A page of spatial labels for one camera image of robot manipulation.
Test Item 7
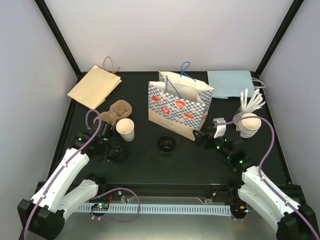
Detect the single black lid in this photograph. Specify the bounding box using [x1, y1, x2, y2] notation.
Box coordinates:
[157, 135, 177, 157]

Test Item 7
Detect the blue checkered paper bag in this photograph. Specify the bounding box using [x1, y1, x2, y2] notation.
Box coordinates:
[148, 68, 214, 141]

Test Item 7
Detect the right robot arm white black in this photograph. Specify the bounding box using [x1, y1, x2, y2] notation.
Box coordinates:
[193, 130, 320, 240]

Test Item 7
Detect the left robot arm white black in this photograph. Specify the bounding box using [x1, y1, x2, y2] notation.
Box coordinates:
[17, 121, 122, 240]

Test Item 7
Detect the white paper coffee cup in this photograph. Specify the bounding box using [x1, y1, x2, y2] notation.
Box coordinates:
[115, 118, 135, 142]

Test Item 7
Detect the stack of black lids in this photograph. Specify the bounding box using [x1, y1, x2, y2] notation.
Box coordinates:
[109, 151, 126, 163]

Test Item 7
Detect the brown cardboard cup carrier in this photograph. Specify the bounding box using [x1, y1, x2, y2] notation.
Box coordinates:
[100, 100, 132, 127]

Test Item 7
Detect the stack of paper cups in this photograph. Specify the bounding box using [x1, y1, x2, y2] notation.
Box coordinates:
[236, 113, 262, 139]

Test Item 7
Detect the light blue paper bag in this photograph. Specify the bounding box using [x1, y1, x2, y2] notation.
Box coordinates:
[207, 70, 267, 99]

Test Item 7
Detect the small electronics board left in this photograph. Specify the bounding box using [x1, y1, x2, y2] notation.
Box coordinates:
[91, 203, 110, 212]

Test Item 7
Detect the small electronics board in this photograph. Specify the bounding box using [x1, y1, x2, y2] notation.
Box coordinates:
[91, 203, 110, 212]
[230, 205, 250, 216]

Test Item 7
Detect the brown kraft paper bag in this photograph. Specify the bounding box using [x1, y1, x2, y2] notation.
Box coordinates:
[67, 65, 122, 110]

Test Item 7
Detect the small electronics board right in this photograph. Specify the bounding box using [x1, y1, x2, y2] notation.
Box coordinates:
[230, 205, 250, 216]

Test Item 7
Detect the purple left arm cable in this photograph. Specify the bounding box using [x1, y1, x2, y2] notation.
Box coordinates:
[23, 109, 103, 240]

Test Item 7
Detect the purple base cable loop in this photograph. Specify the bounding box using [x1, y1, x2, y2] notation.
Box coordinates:
[90, 187, 142, 222]

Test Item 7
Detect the light blue slotted cable duct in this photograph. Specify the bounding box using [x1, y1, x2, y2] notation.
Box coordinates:
[76, 203, 232, 217]

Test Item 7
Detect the left black frame post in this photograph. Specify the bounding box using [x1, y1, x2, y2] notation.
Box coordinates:
[34, 0, 82, 78]

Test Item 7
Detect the black frame post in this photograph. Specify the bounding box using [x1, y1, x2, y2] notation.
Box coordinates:
[34, 0, 82, 78]
[254, 0, 305, 77]

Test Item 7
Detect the right black frame post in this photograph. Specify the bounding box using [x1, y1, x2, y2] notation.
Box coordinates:
[254, 0, 305, 77]

